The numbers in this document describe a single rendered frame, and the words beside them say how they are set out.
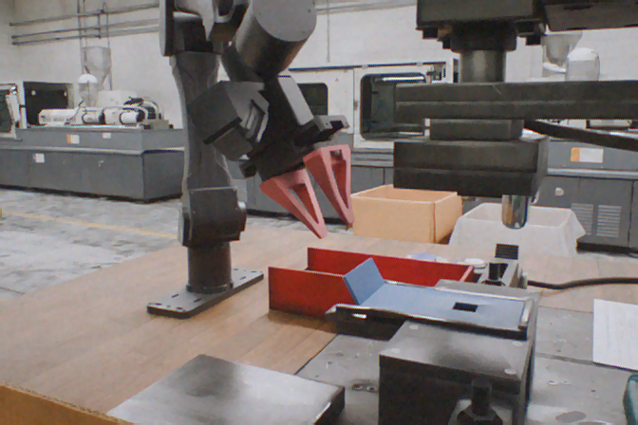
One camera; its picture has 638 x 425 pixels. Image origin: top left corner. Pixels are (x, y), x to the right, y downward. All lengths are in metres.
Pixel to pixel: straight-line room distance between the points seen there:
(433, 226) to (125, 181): 5.41
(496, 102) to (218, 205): 0.44
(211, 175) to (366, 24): 6.95
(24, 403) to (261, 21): 0.33
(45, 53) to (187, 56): 11.47
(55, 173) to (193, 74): 7.94
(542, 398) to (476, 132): 0.27
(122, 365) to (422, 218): 2.26
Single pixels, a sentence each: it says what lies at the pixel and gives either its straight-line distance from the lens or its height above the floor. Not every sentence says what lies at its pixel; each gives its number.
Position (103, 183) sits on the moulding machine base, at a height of 0.24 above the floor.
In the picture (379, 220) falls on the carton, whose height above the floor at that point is 0.61.
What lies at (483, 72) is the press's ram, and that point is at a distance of 0.44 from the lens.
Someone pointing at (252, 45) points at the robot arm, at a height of 1.22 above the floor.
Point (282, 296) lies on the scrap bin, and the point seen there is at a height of 0.92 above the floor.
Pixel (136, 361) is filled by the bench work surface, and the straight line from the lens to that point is 0.62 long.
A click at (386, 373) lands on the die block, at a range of 0.41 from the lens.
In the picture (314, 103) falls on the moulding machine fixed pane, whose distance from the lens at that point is 5.67.
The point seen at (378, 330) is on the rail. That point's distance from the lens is 0.48.
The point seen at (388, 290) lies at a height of 0.99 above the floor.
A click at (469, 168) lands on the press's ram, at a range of 0.38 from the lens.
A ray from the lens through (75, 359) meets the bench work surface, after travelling 0.65.
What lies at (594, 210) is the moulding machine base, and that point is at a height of 0.37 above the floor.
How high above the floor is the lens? 1.16
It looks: 9 degrees down
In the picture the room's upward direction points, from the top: straight up
